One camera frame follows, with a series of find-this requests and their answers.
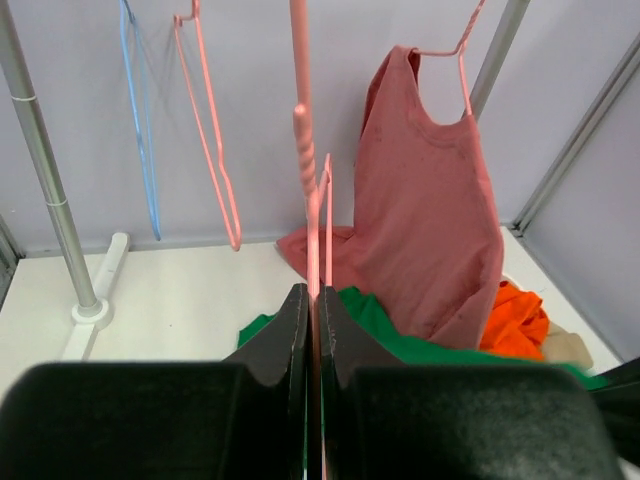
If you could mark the green t shirt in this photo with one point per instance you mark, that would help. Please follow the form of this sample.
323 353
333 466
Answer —
368 313

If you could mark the beige t shirt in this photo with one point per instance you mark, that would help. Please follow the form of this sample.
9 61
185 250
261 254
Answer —
561 346

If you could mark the light blue hanger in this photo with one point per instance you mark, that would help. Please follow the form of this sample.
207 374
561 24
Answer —
136 76

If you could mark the pink hanger of green shirt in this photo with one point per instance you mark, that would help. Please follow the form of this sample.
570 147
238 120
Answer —
303 132

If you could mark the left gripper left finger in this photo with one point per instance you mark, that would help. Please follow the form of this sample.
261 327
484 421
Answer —
265 436

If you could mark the metal clothes rack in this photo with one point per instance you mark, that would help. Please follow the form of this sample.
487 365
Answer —
93 311

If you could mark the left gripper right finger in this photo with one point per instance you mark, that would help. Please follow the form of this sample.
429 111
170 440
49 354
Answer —
345 347

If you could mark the orange t shirt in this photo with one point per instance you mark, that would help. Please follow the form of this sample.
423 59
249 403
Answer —
517 326

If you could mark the pink t shirt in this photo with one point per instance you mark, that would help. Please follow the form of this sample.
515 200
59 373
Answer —
425 238

